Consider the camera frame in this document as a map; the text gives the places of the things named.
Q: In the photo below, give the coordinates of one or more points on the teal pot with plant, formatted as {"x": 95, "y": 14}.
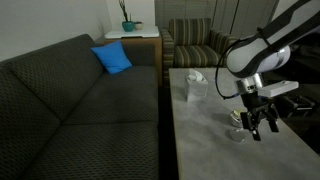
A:
{"x": 127, "y": 26}

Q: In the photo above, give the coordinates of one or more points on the silver jar bottle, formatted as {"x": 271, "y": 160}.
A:
{"x": 235, "y": 118}

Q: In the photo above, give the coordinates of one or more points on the wooden side table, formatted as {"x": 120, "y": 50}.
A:
{"x": 143, "y": 45}

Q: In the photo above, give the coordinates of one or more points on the white tray board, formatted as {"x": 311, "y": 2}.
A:
{"x": 133, "y": 33}

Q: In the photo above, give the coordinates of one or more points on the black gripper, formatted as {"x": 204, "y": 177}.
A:
{"x": 253, "y": 106}

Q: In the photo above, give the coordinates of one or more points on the grey tissue box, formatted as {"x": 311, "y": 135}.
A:
{"x": 196, "y": 90}

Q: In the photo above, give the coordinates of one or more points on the small beige plant pot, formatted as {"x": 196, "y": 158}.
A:
{"x": 138, "y": 25}

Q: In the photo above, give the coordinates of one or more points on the clear glass bowl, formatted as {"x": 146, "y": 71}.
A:
{"x": 236, "y": 135}

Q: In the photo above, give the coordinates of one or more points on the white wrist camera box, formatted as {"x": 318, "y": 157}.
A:
{"x": 281, "y": 88}

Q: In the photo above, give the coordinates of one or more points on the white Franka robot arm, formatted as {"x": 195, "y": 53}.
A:
{"x": 260, "y": 53}

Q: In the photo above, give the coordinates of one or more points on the blue pillow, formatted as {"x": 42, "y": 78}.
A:
{"x": 112, "y": 57}

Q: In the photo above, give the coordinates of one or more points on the striped armchair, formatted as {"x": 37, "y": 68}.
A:
{"x": 191, "y": 53}

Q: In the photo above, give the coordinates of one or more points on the dark grey patterned sofa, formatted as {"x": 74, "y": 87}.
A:
{"x": 66, "y": 100}

